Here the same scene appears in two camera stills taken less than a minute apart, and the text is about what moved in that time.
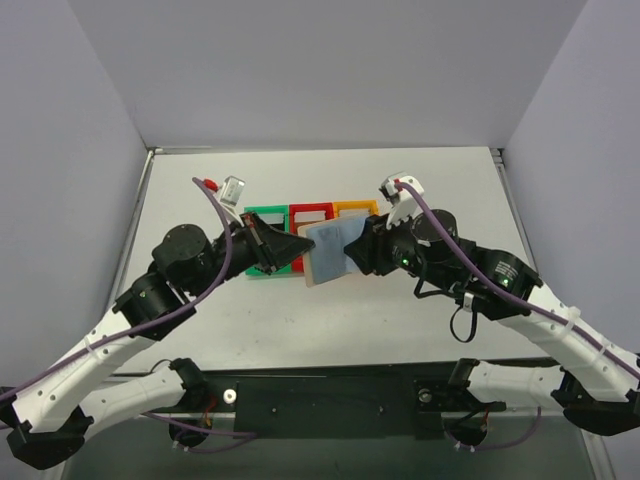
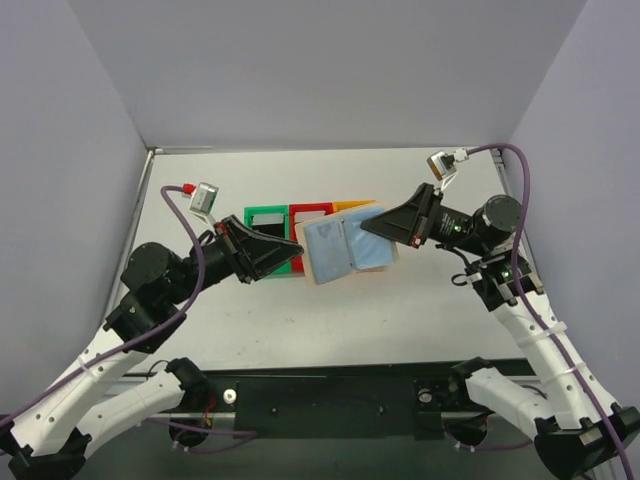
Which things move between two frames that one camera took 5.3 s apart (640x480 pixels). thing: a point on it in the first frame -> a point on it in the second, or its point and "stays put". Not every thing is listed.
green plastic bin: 280,209 stays put
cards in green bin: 272,218 stays put
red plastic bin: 298,266 stays put
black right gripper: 376,245 -> 426,215
